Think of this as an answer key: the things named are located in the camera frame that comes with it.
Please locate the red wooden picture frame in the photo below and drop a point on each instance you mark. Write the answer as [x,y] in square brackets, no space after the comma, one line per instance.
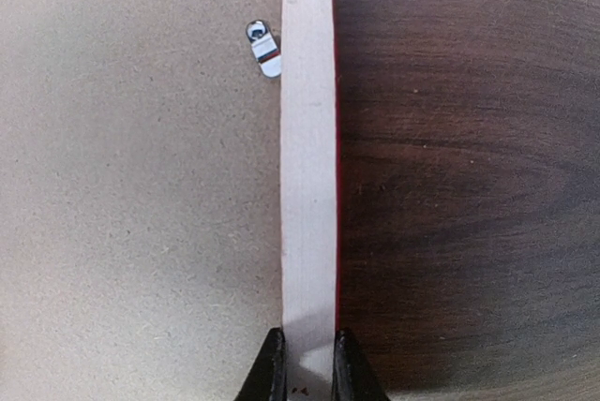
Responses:
[307,138]

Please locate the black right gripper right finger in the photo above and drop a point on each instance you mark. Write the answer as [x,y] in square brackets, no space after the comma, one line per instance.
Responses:
[353,376]

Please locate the brown backing board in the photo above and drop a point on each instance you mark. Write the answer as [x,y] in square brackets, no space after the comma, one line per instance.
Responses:
[140,185]

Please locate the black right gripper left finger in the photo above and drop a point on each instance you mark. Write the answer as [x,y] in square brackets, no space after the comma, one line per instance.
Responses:
[266,379]

